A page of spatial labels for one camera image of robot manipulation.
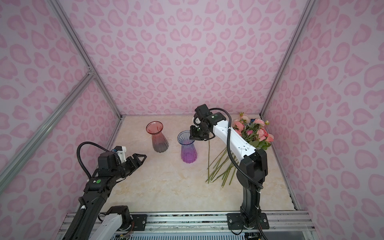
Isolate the purple blue glass vase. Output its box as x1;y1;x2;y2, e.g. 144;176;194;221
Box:
177;131;198;164

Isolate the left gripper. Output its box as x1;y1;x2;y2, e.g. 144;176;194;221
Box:
112;153;146;181

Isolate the pile of pink flowers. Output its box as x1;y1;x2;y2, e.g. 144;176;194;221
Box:
210;113;274;187

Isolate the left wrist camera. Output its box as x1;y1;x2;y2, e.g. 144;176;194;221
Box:
113;146;127;163

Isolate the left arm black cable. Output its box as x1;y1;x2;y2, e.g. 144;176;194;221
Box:
76;141;110;179

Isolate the left diagonal aluminium frame bar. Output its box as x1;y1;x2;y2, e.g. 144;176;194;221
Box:
1;71;94;193

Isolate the corner aluminium post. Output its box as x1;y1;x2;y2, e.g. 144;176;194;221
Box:
260;0;319;119
47;0;123;120

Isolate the cream white rose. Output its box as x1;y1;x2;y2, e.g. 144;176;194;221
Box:
206;140;211;184

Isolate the red glass vase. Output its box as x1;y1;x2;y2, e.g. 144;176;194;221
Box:
146;121;169;153

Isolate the right corner aluminium post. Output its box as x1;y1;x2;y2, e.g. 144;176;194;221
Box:
260;0;319;119

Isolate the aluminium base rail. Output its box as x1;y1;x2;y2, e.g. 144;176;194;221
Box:
56;211;319;240

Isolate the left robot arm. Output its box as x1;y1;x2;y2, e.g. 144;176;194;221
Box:
64;151;147;240

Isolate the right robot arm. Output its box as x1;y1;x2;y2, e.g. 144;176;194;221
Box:
190;104;269;232

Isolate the left corner aluminium post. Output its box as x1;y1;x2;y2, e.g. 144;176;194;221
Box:
47;0;123;120

